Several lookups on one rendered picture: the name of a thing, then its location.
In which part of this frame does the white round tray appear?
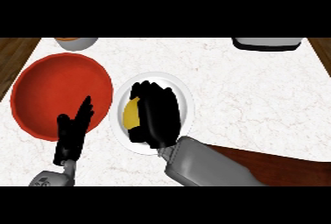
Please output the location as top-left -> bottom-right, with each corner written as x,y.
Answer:
108,71 -> 195,156

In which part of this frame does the grey cup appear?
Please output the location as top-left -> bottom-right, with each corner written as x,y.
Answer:
54,38 -> 99,52

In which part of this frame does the yellow lemon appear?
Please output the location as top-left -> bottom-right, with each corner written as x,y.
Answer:
122,96 -> 142,130

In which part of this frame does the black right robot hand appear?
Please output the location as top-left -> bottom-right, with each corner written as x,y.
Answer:
129,80 -> 182,150

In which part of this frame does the red round plate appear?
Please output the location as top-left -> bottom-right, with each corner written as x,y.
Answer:
9,52 -> 114,143

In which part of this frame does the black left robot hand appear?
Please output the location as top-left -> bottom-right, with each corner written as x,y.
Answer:
52,94 -> 96,167

